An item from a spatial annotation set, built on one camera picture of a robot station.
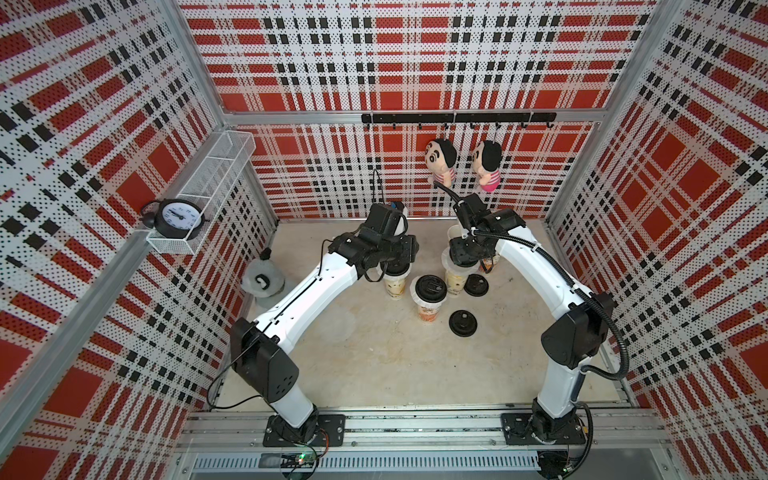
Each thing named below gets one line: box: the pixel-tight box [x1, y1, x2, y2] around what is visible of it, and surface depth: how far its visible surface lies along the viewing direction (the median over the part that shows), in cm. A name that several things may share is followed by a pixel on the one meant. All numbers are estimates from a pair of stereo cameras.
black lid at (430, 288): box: [415, 274, 447, 303], surface depth 82 cm
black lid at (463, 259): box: [449, 249, 479, 267], surface depth 76 cm
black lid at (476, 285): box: [463, 274, 489, 297], surface depth 103 cm
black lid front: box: [448, 310, 478, 337], surface depth 93 cm
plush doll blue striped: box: [425, 138, 457, 188], surface depth 95 cm
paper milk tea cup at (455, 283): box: [446, 274, 466, 295], surface depth 93 cm
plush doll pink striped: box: [472, 140, 503, 192], surface depth 97 cm
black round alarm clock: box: [140, 198, 210, 240], surface depth 65 cm
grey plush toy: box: [241, 247, 286, 308], surface depth 83 cm
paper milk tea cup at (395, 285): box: [383, 268, 411, 301], surface depth 92 cm
